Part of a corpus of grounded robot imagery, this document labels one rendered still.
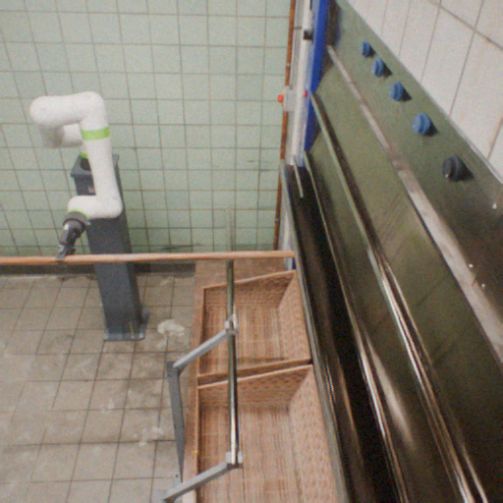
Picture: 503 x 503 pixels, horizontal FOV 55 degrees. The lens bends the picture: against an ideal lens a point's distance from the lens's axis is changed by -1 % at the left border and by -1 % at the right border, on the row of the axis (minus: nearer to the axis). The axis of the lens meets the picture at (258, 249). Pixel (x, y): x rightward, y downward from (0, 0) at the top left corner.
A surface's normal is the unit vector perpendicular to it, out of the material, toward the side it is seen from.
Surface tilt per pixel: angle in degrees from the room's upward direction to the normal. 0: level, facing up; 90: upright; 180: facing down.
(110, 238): 90
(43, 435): 0
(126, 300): 90
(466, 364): 70
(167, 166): 90
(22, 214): 90
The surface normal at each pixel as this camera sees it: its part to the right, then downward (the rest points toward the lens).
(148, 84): 0.06, 0.63
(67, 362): 0.04, -0.78
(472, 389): -0.92, -0.26
